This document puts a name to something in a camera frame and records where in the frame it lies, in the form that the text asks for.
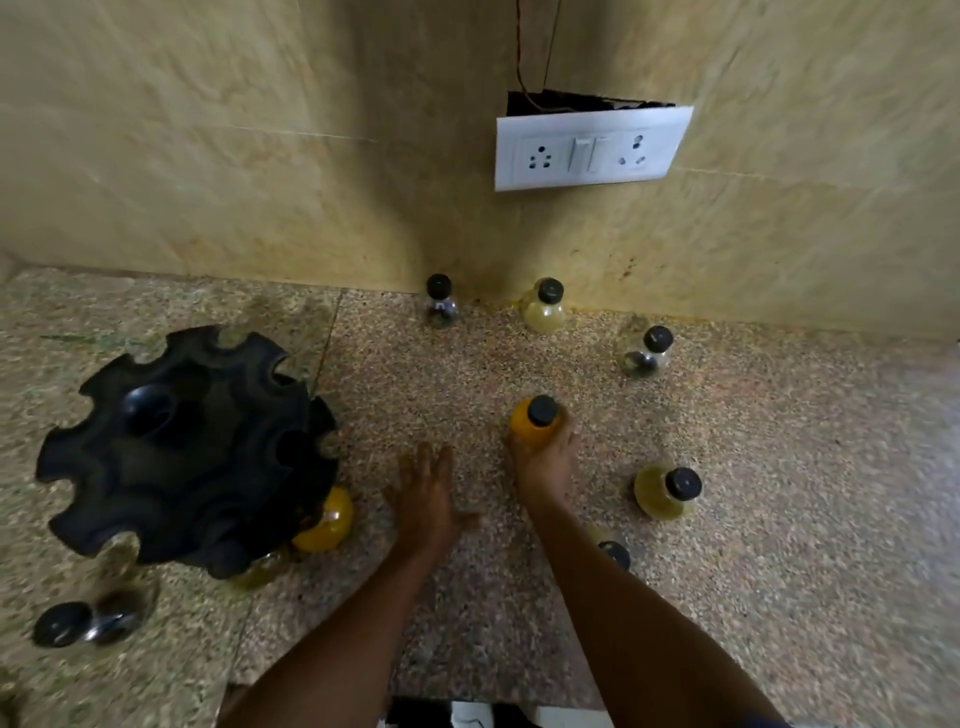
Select person's right hand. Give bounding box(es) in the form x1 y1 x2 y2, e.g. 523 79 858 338
503 411 583 513

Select person's left hand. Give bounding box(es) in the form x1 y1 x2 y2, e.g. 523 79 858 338
381 441 482 558

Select orange spice jar black lid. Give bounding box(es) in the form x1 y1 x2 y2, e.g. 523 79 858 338
509 394 564 445
291 486 356 555

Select person's left forearm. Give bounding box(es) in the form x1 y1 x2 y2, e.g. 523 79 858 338
216 546 448 728

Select person's right forearm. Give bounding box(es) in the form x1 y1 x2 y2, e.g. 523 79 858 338
522 501 790 728

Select pale yellow jar black lid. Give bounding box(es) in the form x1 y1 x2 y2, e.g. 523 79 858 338
518 277 568 336

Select small jar black lid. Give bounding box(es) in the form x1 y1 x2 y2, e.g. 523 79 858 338
591 525 633 573

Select olive spice jar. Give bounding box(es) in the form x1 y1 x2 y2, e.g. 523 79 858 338
228 549 291 592

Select yellow-green jar black lid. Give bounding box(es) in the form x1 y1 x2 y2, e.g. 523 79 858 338
633 465 705 523

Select clear jar black lid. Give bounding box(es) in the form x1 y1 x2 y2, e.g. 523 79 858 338
618 324 675 379
31 579 156 651

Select dark spice jar black lid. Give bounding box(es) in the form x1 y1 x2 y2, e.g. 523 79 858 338
422 273 462 330

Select person's dark garment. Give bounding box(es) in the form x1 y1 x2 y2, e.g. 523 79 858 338
381 696 606 728

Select black rotating spice rack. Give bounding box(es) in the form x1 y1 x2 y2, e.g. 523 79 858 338
35 324 341 581

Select white switch socket plate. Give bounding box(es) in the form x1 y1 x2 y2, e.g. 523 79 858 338
494 105 695 193

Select thin dark wires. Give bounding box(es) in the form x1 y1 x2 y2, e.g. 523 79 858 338
513 0 563 111

